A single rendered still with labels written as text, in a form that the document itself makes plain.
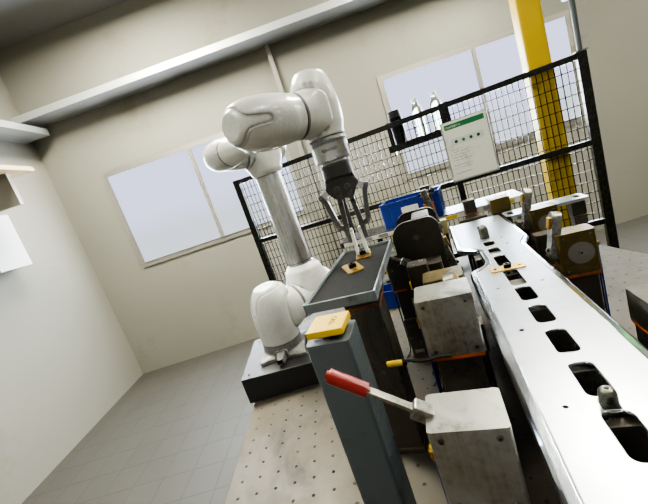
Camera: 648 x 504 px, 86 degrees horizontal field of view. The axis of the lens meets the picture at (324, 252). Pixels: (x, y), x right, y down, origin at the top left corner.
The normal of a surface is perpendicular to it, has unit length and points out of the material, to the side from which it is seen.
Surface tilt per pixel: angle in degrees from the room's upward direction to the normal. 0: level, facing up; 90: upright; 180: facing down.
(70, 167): 90
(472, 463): 90
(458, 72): 90
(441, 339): 90
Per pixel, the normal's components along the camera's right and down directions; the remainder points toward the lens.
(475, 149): -0.25, 0.27
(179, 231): 0.00, 0.19
